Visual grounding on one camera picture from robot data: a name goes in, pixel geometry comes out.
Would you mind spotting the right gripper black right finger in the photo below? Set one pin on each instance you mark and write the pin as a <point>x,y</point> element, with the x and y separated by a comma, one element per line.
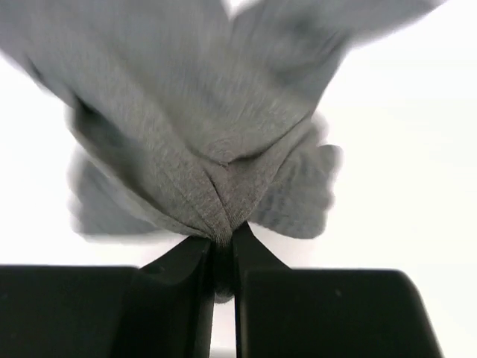
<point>284,312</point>

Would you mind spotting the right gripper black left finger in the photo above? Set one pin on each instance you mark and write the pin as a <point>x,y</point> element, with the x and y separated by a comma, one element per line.
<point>161,310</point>

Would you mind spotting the grey shorts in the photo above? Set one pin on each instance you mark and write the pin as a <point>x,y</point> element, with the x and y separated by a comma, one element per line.
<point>194,122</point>

